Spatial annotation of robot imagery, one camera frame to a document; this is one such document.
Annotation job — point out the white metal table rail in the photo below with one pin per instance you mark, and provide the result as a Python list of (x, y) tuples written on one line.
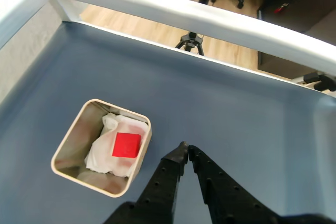
[(183, 9)]

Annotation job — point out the white crumpled tissue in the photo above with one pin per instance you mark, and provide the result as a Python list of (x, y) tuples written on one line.
[(101, 153)]

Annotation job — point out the blue table mat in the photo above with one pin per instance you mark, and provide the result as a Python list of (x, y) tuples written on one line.
[(210, 98)]

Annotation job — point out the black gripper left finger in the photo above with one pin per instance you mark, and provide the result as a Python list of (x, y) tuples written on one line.
[(160, 187)]

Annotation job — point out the beige metal square box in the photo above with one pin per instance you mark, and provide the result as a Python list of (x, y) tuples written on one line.
[(76, 134)]

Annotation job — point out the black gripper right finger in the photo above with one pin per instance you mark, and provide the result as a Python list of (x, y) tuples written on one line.
[(231, 205)]

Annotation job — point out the black tripod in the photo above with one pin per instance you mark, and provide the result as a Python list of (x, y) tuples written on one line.
[(190, 41)]

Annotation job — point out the red cube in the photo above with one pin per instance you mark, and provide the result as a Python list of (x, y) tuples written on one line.
[(126, 145)]

